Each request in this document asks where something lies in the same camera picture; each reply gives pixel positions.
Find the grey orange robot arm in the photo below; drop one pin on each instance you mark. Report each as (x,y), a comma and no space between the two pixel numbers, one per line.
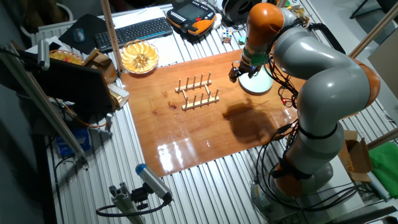
(329,81)

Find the rubik's cube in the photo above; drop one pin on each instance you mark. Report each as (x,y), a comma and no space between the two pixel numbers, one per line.
(226,36)

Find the long frame pole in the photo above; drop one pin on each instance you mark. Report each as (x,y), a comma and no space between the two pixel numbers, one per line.
(110,34)
(382,139)
(373,31)

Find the short aluminium profile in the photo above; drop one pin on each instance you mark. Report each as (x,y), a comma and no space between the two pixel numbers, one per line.
(124,203)

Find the small white gold box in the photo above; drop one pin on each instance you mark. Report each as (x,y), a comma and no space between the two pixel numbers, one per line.
(119,93)

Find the small red light module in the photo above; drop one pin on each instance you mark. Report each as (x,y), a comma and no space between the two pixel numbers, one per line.
(283,100)

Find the brown taped cardboard box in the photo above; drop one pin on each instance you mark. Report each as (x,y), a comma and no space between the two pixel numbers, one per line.
(105,67)

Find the glossy brown wooden board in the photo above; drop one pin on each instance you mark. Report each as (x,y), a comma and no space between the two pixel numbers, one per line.
(202,130)

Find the grey panel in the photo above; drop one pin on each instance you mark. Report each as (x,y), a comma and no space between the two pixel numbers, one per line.
(385,62)

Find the aluminium frame bar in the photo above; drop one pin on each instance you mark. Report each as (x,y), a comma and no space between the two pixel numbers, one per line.
(42,99)

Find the black keyboard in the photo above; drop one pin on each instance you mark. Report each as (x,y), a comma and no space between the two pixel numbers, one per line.
(133,32)

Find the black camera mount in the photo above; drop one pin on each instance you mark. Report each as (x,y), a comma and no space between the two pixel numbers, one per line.
(140,196)

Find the small white figure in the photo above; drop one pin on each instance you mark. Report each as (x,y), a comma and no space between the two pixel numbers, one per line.
(217,21)

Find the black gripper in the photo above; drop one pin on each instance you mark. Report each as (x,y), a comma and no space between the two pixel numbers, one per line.
(248,70)

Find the blue box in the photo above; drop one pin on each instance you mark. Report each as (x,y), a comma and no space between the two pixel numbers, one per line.
(74,143)

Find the white roll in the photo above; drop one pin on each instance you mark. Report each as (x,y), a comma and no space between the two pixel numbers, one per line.
(377,186)

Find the small green object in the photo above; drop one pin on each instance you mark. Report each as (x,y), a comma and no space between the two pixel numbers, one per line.
(242,40)

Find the light green dish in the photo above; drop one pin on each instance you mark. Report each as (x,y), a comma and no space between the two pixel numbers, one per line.
(258,84)

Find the silver metal clip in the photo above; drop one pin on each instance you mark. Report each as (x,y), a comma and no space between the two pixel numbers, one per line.
(109,121)

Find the black round device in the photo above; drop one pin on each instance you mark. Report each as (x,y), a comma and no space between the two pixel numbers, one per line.
(237,9)

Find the white paper sheet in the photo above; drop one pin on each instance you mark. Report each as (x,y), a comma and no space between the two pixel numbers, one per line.
(130,20)

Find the wooden peg dish rack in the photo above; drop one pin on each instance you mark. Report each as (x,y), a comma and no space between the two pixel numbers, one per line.
(200,103)

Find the blue computer mouse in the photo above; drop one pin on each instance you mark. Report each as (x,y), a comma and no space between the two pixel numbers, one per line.
(79,35)

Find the silver camera with blue cap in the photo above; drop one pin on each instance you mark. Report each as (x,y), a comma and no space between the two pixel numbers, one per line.
(154,182)

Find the green cloth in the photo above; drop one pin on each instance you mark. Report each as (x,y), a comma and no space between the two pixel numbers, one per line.
(387,168)

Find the plain silver camera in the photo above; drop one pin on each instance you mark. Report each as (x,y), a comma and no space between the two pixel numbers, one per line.
(43,54)

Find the open plain cardboard box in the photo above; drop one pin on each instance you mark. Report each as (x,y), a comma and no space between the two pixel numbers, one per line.
(354,155)

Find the black mouse pad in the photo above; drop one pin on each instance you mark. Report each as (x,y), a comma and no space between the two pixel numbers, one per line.
(93,26)

